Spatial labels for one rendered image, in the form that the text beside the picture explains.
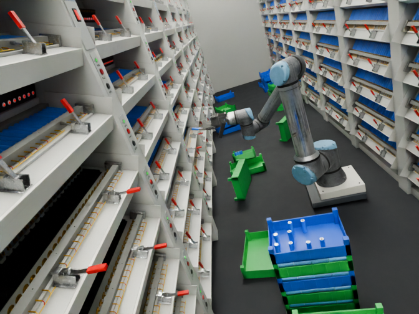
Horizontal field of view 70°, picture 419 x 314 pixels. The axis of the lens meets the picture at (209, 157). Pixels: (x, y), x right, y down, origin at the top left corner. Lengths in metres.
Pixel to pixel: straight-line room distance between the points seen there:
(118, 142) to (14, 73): 0.40
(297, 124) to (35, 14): 1.31
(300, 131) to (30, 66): 1.40
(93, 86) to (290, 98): 1.09
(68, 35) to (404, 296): 1.56
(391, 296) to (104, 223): 1.25
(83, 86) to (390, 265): 1.50
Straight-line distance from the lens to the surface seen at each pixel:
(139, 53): 1.59
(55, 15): 0.93
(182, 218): 1.35
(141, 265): 0.89
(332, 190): 2.02
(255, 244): 1.89
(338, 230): 1.40
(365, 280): 1.65
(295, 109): 1.72
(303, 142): 1.79
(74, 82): 0.94
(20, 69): 0.66
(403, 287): 1.64
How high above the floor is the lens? 1.25
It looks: 23 degrees down
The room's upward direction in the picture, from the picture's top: 19 degrees counter-clockwise
